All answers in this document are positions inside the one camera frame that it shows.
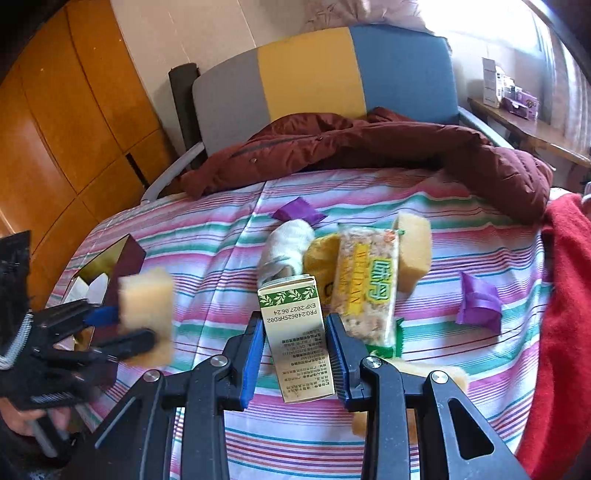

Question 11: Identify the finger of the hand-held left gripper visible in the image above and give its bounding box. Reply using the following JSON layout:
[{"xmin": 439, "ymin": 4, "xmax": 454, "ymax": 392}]
[
  {"xmin": 55, "ymin": 328, "xmax": 156, "ymax": 366},
  {"xmin": 32, "ymin": 299, "xmax": 122, "ymax": 334}
]

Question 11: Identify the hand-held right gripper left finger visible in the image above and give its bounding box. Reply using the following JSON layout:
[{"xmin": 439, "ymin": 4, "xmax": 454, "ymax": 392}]
[{"xmin": 62, "ymin": 312, "xmax": 269, "ymax": 480}]

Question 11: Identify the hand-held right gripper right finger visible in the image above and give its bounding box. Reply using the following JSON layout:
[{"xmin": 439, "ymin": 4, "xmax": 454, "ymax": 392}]
[{"xmin": 324, "ymin": 313, "xmax": 532, "ymax": 480}]

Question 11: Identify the yellow sponge block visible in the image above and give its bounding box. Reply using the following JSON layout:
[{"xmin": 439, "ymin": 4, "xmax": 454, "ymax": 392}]
[
  {"xmin": 392, "ymin": 213, "xmax": 432, "ymax": 294},
  {"xmin": 353, "ymin": 360, "xmax": 469, "ymax": 437},
  {"xmin": 117, "ymin": 267, "xmax": 175, "ymax": 367}
]

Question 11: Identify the green and white carton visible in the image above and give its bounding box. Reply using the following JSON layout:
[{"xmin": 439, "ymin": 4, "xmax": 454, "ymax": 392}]
[{"xmin": 257, "ymin": 274, "xmax": 336, "ymax": 404}]

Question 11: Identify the dark red box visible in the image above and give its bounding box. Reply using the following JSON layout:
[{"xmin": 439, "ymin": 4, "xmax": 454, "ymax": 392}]
[{"xmin": 60, "ymin": 234, "xmax": 147, "ymax": 354}]

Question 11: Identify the yellow green snack bar packet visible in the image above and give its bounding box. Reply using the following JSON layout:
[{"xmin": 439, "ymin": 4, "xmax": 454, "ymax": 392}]
[{"xmin": 330, "ymin": 223, "xmax": 404, "ymax": 358}]

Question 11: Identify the person's left hand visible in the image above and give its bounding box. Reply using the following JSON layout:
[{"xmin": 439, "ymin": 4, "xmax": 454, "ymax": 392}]
[{"xmin": 0, "ymin": 402, "xmax": 71, "ymax": 445}]

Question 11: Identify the striped bedsheet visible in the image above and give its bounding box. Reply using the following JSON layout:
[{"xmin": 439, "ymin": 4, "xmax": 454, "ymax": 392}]
[{"xmin": 46, "ymin": 168, "xmax": 555, "ymax": 480}]

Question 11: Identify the crumpled white tube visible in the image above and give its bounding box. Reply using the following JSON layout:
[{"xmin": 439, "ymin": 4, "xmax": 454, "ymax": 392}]
[{"xmin": 259, "ymin": 220, "xmax": 315, "ymax": 284}]

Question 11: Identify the purple packet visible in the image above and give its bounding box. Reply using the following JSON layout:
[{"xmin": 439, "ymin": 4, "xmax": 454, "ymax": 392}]
[
  {"xmin": 455, "ymin": 271, "xmax": 504, "ymax": 333},
  {"xmin": 272, "ymin": 197, "xmax": 326, "ymax": 227}
]

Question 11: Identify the wooden wardrobe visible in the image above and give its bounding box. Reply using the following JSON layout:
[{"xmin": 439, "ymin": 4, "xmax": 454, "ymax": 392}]
[{"xmin": 0, "ymin": 0, "xmax": 178, "ymax": 296}]

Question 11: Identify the maroon padded jacket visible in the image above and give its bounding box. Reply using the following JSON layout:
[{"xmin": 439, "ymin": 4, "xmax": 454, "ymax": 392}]
[{"xmin": 180, "ymin": 107, "xmax": 555, "ymax": 225}]

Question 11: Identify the red blanket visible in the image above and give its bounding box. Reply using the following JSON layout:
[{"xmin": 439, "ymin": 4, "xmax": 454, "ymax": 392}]
[{"xmin": 515, "ymin": 194, "xmax": 591, "ymax": 480}]

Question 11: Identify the grey yellow blue chair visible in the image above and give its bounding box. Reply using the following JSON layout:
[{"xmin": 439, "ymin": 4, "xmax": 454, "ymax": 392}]
[{"xmin": 141, "ymin": 25, "xmax": 515, "ymax": 201}]

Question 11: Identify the wooden side desk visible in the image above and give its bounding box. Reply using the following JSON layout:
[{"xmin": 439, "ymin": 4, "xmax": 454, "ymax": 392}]
[{"xmin": 466, "ymin": 95, "xmax": 591, "ymax": 169}]

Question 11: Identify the white box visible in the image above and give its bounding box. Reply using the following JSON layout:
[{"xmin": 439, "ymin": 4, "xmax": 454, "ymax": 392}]
[{"xmin": 481, "ymin": 58, "xmax": 506, "ymax": 109}]

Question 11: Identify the white curtain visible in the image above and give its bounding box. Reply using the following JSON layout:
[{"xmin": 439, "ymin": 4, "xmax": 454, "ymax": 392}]
[{"xmin": 531, "ymin": 0, "xmax": 591, "ymax": 153}]

